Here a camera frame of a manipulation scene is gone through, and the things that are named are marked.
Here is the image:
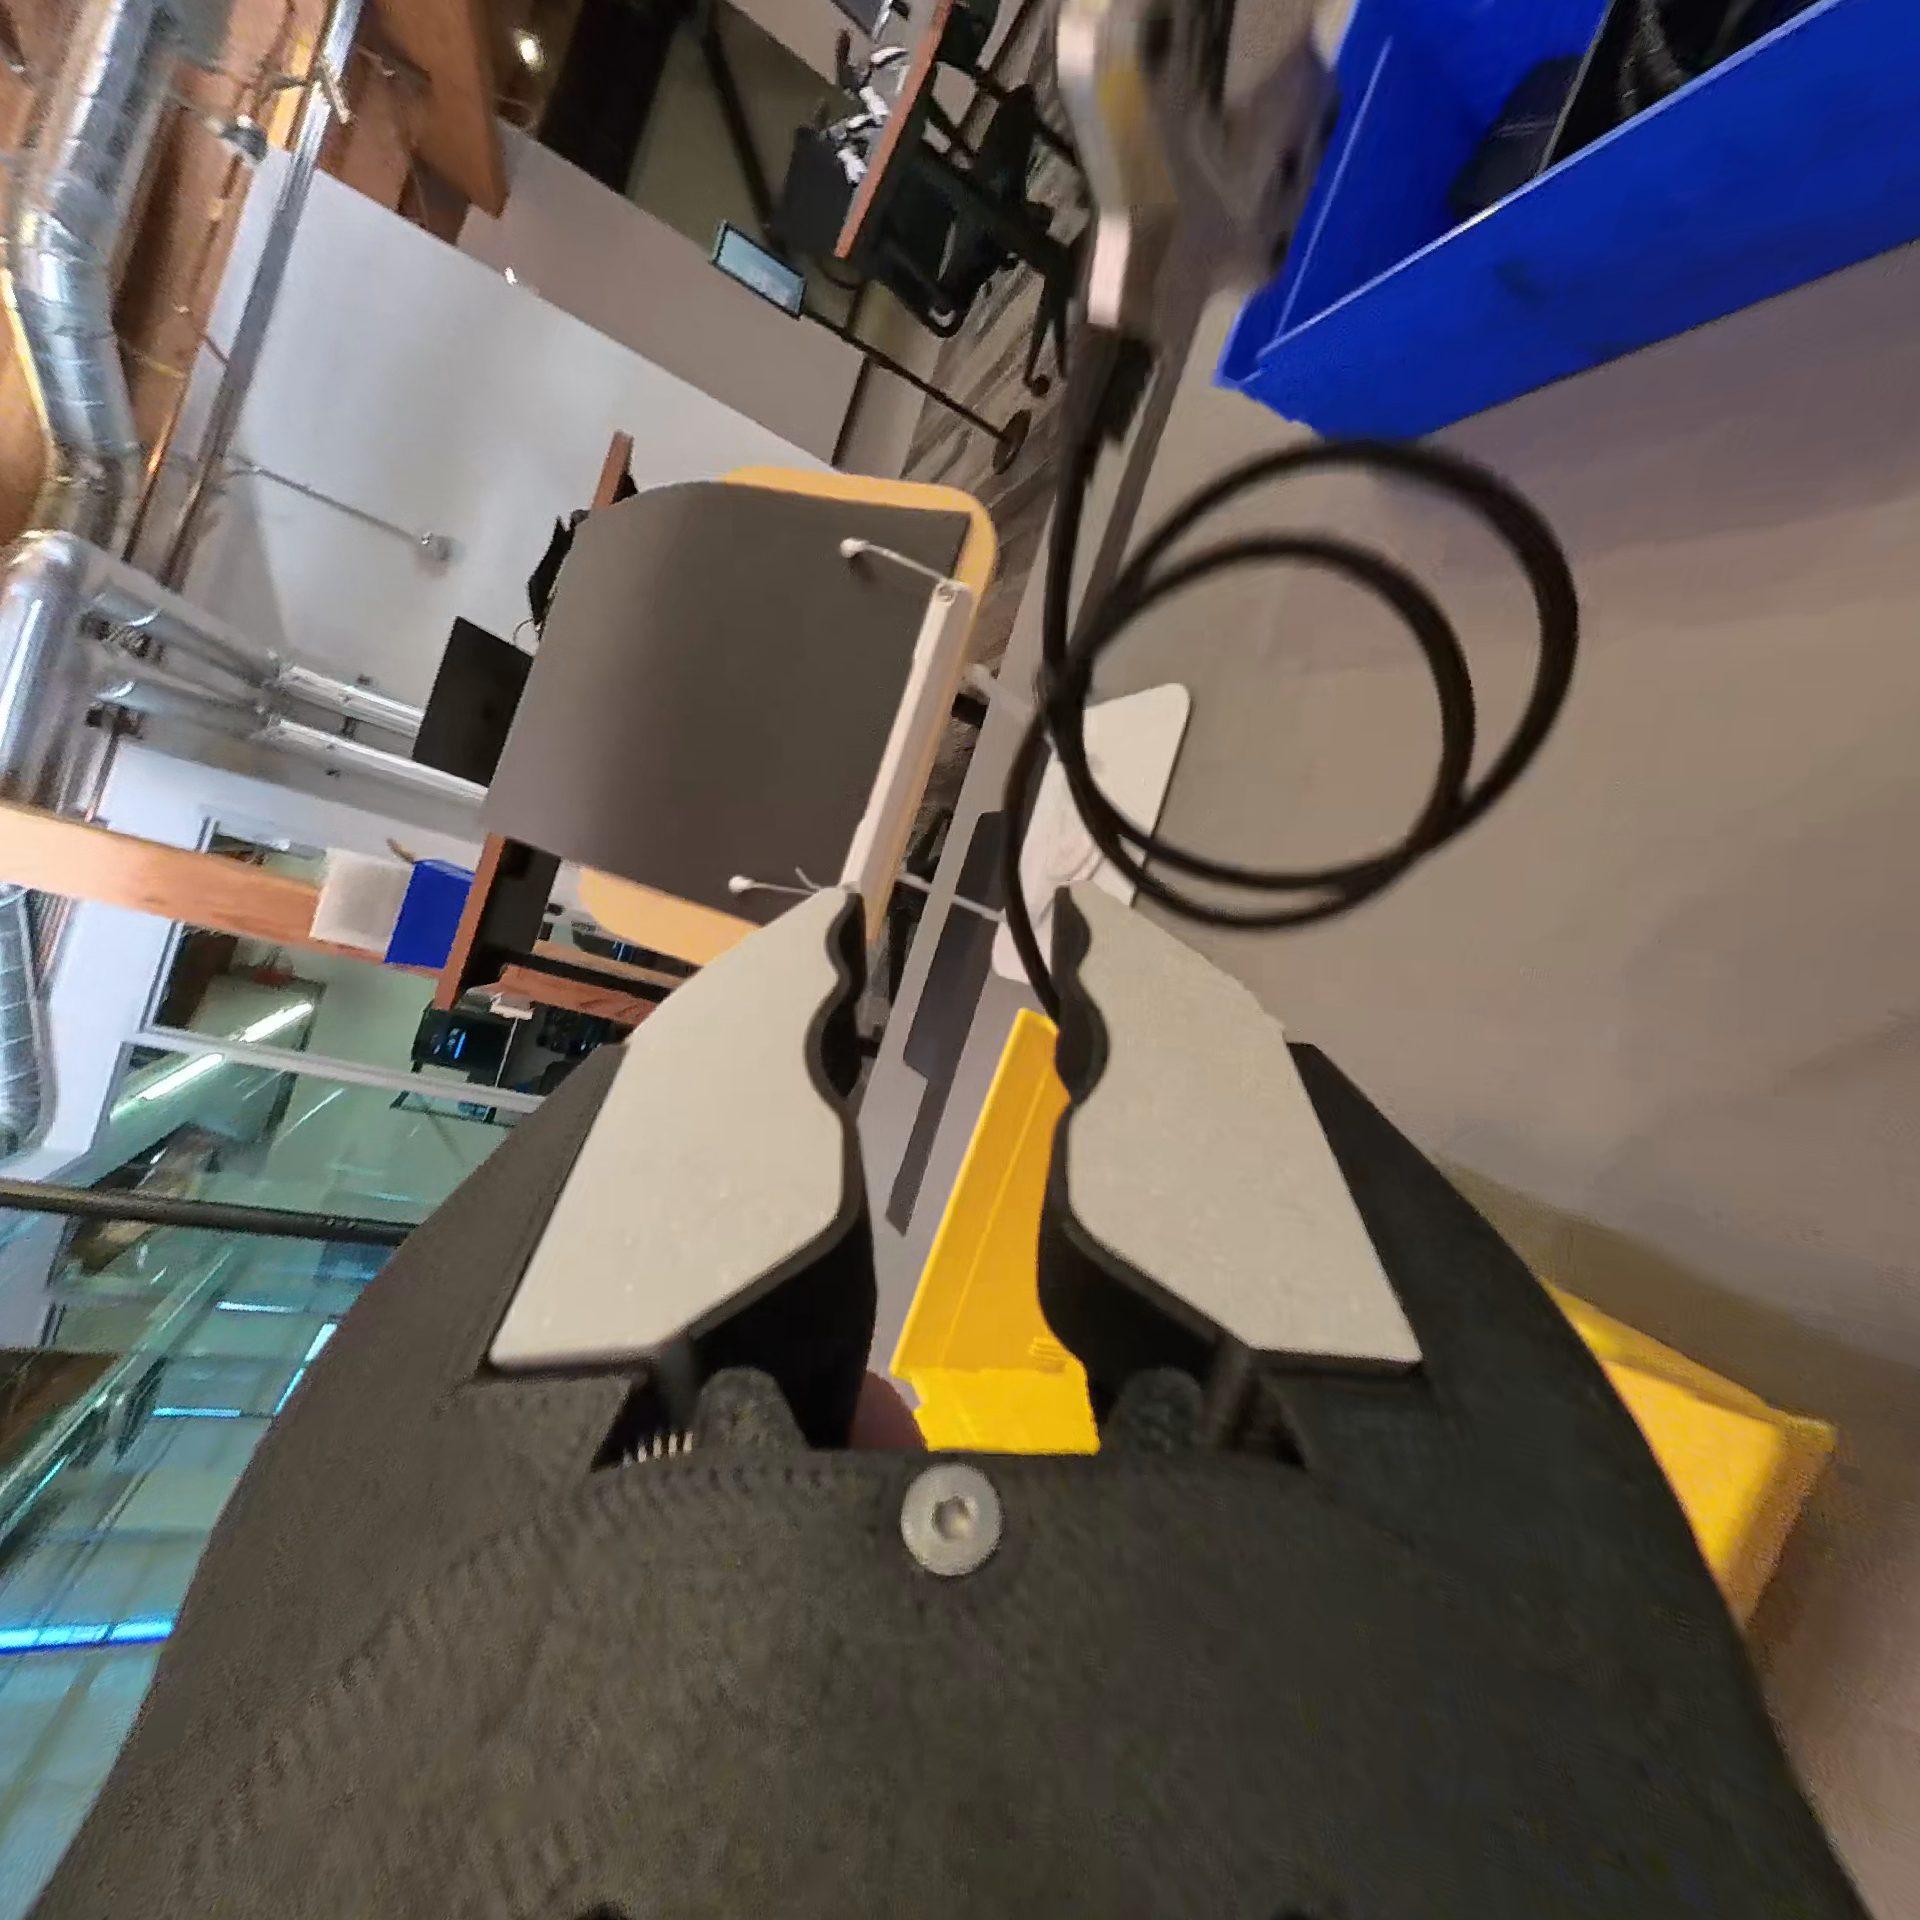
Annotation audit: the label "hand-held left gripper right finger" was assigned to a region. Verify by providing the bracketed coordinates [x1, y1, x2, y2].
[1047, 884, 1428, 1375]

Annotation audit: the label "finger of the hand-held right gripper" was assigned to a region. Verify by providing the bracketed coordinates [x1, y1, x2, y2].
[1056, 0, 1199, 329]
[1190, 0, 1334, 281]

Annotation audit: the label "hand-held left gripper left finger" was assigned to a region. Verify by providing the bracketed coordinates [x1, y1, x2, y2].
[484, 890, 871, 1380]

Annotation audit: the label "thin black usb cable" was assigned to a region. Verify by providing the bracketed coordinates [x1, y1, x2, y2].
[1003, 335, 1581, 1039]

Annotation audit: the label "yellow plastic bin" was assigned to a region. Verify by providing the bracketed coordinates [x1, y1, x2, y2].
[889, 1011, 1840, 1633]

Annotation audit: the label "black office chair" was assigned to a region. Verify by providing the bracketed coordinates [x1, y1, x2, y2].
[883, 68, 1080, 339]

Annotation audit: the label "blue plastic bin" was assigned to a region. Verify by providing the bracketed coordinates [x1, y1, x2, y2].
[1218, 0, 1920, 447]

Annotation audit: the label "small blue box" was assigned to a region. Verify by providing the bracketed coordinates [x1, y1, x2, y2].
[381, 858, 485, 970]

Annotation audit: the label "white foam block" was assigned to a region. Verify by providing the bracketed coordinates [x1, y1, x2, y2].
[305, 846, 410, 952]

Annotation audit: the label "white flat table plate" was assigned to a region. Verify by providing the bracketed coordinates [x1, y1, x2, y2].
[1016, 684, 1194, 907]

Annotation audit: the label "grey desk divider panel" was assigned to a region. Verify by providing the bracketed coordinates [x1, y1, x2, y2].
[479, 484, 977, 901]

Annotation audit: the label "black railing bar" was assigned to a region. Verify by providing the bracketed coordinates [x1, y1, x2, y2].
[0, 1177, 418, 1244]

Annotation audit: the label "black monitor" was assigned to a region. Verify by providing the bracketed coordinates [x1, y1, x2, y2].
[410, 619, 536, 793]

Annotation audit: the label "wooden beam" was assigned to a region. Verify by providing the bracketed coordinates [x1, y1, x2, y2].
[0, 802, 322, 932]

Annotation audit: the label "metal conduit with box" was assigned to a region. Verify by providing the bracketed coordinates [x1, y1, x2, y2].
[224, 457, 458, 570]

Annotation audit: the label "silver pipes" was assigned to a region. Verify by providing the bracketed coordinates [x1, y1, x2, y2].
[0, 534, 450, 780]

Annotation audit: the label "small wall screen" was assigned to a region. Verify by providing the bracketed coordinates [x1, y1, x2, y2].
[713, 223, 812, 318]

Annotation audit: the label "white panel bracket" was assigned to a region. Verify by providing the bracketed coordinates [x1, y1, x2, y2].
[839, 580, 977, 918]

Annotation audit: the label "silver ventilation duct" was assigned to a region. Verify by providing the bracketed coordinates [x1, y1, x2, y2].
[0, 0, 211, 521]

